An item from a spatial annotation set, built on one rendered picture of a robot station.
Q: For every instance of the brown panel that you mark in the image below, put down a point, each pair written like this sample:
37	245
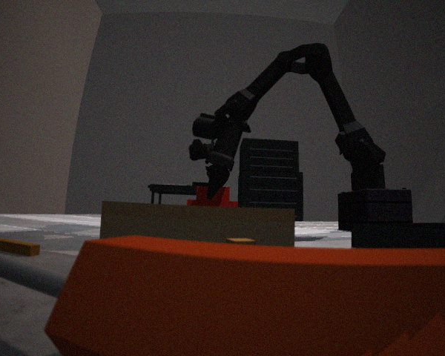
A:
268	226

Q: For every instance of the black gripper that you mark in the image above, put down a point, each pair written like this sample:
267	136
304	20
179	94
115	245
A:
222	158

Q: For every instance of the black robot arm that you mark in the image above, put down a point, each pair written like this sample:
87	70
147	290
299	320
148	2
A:
354	141

